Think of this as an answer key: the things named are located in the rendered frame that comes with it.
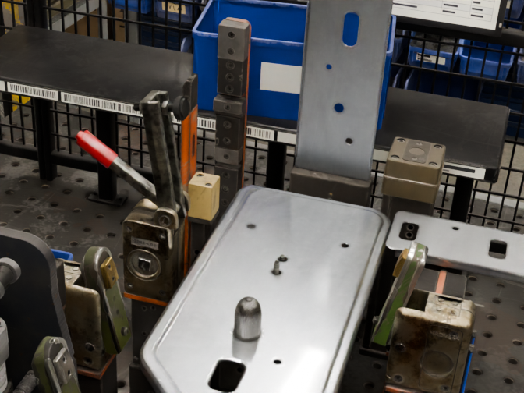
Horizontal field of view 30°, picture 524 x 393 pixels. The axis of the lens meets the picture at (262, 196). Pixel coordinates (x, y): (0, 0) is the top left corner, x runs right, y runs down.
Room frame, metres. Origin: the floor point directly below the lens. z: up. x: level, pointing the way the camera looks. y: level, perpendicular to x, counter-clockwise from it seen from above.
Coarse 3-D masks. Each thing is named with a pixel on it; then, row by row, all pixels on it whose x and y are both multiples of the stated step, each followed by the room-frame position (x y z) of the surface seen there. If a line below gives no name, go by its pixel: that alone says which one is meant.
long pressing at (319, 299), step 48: (240, 192) 1.19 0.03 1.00; (288, 192) 1.21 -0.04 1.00; (240, 240) 1.07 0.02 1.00; (288, 240) 1.08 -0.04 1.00; (336, 240) 1.08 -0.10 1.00; (384, 240) 1.10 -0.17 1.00; (192, 288) 0.96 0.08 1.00; (240, 288) 0.97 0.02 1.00; (288, 288) 0.97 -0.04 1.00; (336, 288) 0.98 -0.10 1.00; (192, 336) 0.87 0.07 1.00; (288, 336) 0.88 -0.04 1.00; (336, 336) 0.88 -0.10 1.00; (192, 384) 0.79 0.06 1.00; (240, 384) 0.79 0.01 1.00; (288, 384) 0.80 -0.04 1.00; (336, 384) 0.81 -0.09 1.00
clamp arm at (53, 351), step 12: (48, 336) 0.74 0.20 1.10; (48, 348) 0.72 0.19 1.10; (60, 348) 0.73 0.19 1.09; (36, 360) 0.71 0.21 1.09; (48, 360) 0.71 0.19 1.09; (60, 360) 0.71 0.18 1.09; (72, 360) 0.73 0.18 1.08; (36, 372) 0.71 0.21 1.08; (48, 372) 0.71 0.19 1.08; (60, 372) 0.71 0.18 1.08; (72, 372) 0.72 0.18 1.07; (48, 384) 0.71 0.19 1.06; (60, 384) 0.71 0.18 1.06; (72, 384) 0.73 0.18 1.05
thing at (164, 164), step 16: (160, 96) 1.05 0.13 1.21; (144, 112) 1.03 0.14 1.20; (160, 112) 1.03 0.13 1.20; (176, 112) 1.02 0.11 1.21; (160, 128) 1.02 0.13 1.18; (160, 144) 1.02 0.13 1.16; (160, 160) 1.02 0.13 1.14; (176, 160) 1.05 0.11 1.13; (160, 176) 1.02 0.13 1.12; (176, 176) 1.05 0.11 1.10; (160, 192) 1.02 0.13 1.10; (176, 192) 1.05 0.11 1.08
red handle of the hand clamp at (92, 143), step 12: (84, 132) 1.07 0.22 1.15; (84, 144) 1.06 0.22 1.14; (96, 144) 1.06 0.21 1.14; (96, 156) 1.05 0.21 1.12; (108, 156) 1.05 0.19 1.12; (120, 168) 1.05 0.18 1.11; (132, 168) 1.06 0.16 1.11; (132, 180) 1.04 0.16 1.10; (144, 180) 1.05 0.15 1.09; (144, 192) 1.04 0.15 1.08; (156, 204) 1.04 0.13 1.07
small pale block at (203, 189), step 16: (208, 176) 1.12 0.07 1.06; (192, 192) 1.10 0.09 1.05; (208, 192) 1.09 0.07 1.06; (192, 208) 1.10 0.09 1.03; (208, 208) 1.09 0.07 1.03; (192, 224) 1.10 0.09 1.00; (208, 224) 1.09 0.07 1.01; (192, 240) 1.10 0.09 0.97; (192, 256) 1.10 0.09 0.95; (208, 384) 1.10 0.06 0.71
